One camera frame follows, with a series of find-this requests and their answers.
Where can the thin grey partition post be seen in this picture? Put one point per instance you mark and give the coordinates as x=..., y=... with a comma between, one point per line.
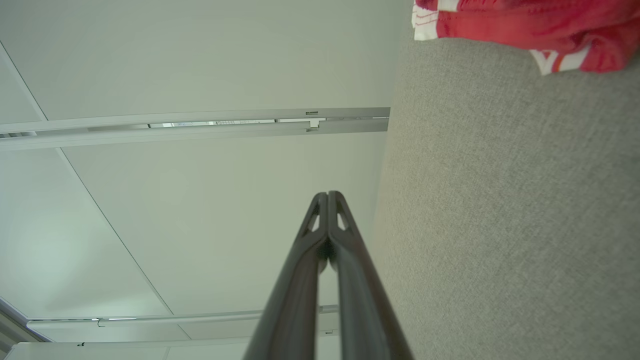
x=200, y=317

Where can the red white basketball jersey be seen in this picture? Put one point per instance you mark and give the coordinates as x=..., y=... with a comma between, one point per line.
x=610, y=55

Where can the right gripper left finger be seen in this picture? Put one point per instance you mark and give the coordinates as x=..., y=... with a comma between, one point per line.
x=295, y=300

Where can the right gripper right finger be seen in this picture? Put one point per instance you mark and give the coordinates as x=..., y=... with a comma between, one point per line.
x=365, y=310

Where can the grey double-bar partition post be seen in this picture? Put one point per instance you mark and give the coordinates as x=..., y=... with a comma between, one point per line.
x=200, y=132

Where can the grey fabric sofa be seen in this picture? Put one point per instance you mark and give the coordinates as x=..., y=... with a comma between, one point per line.
x=500, y=200

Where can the red basketball shorts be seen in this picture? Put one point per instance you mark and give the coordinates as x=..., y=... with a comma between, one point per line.
x=480, y=27

